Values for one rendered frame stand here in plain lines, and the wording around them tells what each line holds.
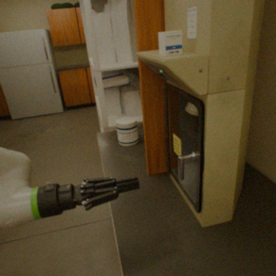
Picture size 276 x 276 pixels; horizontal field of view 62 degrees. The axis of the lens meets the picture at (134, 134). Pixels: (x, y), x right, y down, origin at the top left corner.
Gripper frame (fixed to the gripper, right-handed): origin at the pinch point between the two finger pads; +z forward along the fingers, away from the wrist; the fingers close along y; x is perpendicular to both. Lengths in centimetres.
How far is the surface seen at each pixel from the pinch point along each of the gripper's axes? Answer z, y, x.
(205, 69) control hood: 22.1, -4.4, -33.7
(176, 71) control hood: 14.6, -4.4, -34.0
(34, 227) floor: -78, 118, 118
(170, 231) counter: 12.4, -3.9, 20.1
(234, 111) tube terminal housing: 31.5, -4.7, -21.2
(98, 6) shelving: 17, 220, -66
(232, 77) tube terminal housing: 30.0, -4.5, -30.6
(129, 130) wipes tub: 13, 66, 11
